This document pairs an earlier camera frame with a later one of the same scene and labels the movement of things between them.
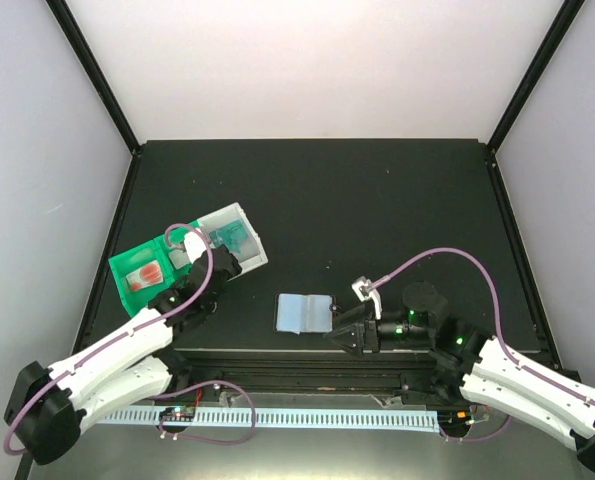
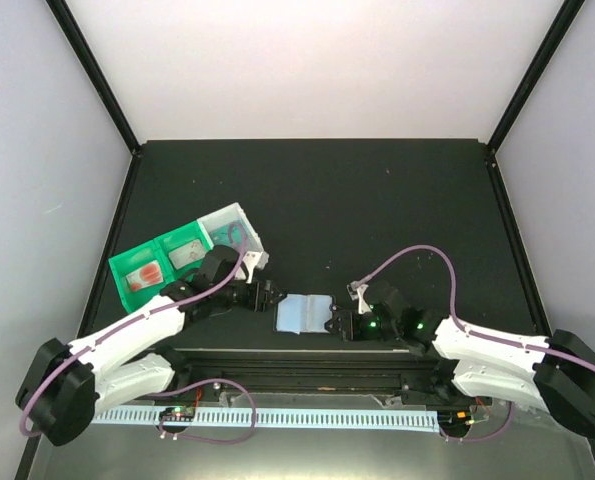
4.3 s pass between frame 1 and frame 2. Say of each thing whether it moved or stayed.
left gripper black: moved
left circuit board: stayed
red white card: stayed
